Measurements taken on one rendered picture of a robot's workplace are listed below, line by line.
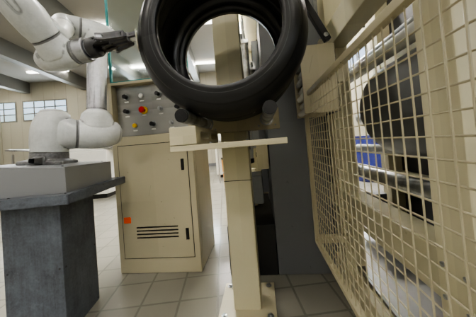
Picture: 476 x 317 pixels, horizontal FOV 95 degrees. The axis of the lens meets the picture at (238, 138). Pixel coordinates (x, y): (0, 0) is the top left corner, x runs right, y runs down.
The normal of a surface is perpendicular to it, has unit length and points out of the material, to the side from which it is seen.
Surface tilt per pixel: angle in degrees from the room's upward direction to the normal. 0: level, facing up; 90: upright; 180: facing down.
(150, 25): 89
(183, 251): 90
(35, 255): 90
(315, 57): 90
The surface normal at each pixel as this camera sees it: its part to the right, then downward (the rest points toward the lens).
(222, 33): -0.10, -0.01
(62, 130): 0.69, -0.07
